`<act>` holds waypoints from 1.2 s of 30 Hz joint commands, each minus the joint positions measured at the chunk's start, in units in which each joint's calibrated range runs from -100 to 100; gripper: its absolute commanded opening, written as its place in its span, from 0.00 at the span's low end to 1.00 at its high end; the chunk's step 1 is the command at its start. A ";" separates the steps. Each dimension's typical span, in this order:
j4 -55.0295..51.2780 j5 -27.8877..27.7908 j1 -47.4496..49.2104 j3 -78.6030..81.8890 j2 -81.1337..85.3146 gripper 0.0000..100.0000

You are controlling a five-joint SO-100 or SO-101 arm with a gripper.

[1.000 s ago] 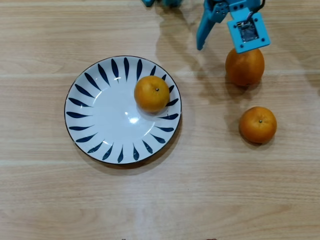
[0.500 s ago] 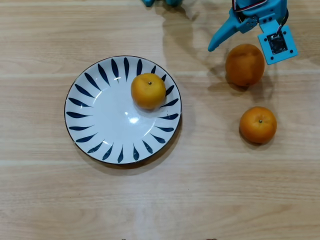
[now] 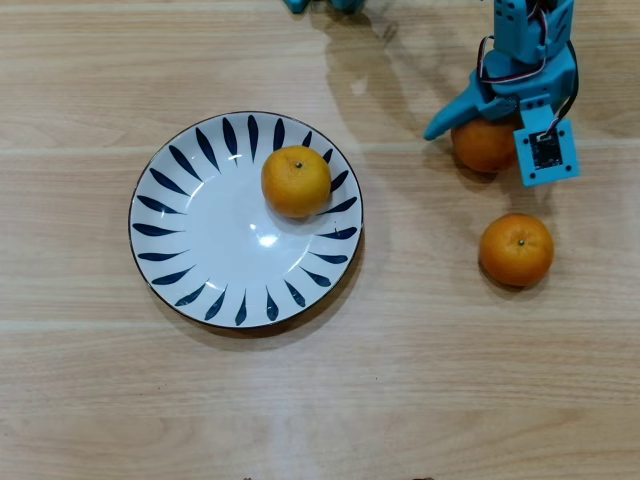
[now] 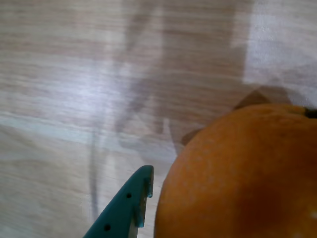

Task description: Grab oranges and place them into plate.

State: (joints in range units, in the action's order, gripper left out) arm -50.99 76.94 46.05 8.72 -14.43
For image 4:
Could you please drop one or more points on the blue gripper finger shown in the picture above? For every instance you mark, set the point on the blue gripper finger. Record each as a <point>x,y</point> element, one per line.
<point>123,210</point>

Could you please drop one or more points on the small orange mandarin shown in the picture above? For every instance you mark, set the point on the small orange mandarin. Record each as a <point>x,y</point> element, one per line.
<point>235,186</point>

